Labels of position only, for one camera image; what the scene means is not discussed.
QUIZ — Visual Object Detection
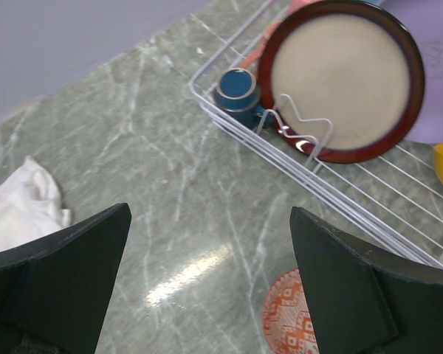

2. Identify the red white patterned bowl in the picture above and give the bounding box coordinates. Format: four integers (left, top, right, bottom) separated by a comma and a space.
262, 268, 319, 354

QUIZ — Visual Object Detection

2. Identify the white wire dish rack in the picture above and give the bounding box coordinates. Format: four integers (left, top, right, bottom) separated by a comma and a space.
190, 1, 443, 268

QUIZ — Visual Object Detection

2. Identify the pink patterned cup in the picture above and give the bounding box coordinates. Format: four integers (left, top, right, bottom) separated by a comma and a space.
239, 21, 281, 69

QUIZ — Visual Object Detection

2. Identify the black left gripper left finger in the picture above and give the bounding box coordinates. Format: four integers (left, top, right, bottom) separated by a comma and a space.
0, 203, 131, 353

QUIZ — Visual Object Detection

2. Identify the dark red rimmed plate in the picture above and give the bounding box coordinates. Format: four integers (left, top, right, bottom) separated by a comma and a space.
258, 1, 425, 164

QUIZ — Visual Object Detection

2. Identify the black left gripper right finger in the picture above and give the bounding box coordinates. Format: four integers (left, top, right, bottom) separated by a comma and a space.
289, 207, 443, 353

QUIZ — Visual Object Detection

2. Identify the lavender plate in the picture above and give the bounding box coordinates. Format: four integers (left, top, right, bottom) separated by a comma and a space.
380, 0, 443, 144

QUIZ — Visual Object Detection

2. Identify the pink plastic cup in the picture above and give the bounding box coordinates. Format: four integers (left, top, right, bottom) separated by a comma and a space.
287, 0, 317, 15

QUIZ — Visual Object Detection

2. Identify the white folded cloth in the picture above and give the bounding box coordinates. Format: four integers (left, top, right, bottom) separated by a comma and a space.
0, 156, 72, 252

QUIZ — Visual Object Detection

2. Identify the dark blue ceramic mug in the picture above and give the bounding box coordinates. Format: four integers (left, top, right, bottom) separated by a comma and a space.
213, 68, 265, 130

